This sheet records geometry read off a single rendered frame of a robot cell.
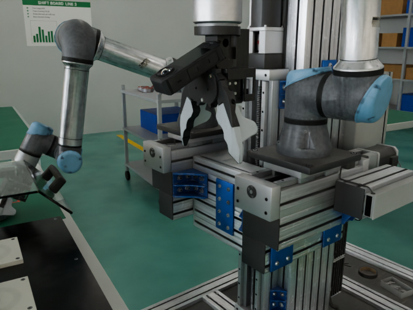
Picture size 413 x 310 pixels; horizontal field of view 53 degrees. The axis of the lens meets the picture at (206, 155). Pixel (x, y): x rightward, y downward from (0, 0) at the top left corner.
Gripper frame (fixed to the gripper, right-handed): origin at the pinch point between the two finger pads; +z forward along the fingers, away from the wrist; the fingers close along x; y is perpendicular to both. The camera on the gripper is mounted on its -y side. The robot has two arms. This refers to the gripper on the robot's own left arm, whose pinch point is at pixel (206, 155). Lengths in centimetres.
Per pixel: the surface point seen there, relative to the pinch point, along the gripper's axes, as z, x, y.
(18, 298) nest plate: 37, 37, -24
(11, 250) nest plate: 37, 62, -20
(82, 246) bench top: 40, 58, -1
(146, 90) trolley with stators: 23, 274, 144
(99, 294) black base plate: 38.2, 29.4, -8.4
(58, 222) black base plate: 38, 75, -3
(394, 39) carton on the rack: -24, 309, 623
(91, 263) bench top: 40, 48, -3
